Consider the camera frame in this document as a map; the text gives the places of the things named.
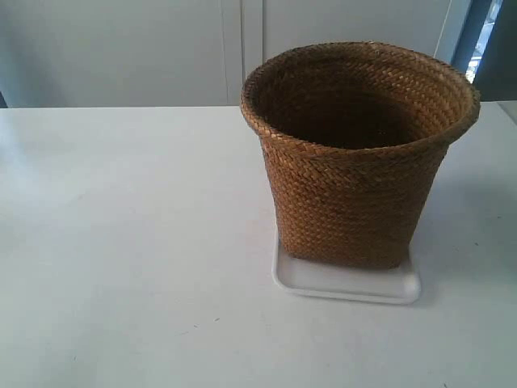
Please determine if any brown woven wicker basket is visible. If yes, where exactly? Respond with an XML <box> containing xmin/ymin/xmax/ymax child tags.
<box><xmin>240</xmin><ymin>41</ymin><xmax>481</xmax><ymax>269</ymax></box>

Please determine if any white plastic tray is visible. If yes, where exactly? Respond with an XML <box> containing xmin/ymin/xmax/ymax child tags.
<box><xmin>271</xmin><ymin>242</ymin><xmax>422</xmax><ymax>305</ymax></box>

